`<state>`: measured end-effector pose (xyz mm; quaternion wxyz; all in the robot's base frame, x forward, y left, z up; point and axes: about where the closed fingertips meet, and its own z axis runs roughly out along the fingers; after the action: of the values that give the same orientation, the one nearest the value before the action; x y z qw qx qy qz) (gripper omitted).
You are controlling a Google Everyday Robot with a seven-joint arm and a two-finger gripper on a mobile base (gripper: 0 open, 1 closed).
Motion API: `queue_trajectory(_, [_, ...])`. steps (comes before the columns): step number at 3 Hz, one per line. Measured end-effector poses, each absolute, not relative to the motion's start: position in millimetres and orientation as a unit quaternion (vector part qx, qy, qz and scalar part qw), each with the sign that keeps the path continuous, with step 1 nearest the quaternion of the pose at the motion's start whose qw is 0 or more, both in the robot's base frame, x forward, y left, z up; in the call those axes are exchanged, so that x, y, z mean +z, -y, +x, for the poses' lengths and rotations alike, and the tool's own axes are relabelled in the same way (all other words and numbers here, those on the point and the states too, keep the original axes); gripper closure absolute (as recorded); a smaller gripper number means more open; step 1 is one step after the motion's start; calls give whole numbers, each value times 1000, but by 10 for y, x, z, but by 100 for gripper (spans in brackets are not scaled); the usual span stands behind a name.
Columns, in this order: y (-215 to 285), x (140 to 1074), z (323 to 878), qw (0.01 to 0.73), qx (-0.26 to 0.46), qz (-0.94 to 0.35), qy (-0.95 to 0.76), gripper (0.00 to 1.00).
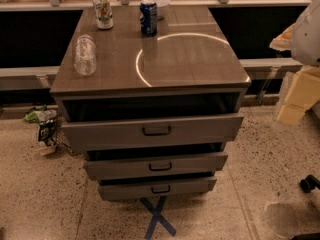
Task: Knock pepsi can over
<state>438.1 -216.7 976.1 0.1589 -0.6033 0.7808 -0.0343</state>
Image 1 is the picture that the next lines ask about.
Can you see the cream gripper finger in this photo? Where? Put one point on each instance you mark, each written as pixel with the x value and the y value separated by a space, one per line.
pixel 303 93
pixel 283 41

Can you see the black snack bag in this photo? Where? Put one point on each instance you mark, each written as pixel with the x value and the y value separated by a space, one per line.
pixel 46 132

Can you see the grey drawer cabinet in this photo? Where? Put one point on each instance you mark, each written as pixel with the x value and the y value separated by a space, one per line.
pixel 187 69

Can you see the bottom grey drawer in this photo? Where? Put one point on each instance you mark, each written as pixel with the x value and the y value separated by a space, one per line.
pixel 156 188

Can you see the white bowl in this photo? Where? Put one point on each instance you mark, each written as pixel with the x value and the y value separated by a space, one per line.
pixel 162 7

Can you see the blue pepsi can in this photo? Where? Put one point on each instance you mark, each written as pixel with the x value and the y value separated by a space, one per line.
pixel 148 17

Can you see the wire mesh basket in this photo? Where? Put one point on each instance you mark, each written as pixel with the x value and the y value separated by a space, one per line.
pixel 61 139

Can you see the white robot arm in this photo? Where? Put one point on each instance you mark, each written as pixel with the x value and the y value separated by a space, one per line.
pixel 302 39

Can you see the grey drawer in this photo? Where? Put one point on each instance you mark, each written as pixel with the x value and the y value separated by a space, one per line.
pixel 126 134
pixel 156 188
pixel 155 166

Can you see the top grey drawer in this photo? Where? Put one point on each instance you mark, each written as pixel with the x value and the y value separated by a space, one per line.
pixel 126 134

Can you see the black chair caster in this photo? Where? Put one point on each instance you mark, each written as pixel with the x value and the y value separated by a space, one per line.
pixel 309 183

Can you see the white green soda can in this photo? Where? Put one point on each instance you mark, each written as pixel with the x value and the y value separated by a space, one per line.
pixel 103 13

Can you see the middle grey drawer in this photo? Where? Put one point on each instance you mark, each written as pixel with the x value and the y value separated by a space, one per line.
pixel 155 166

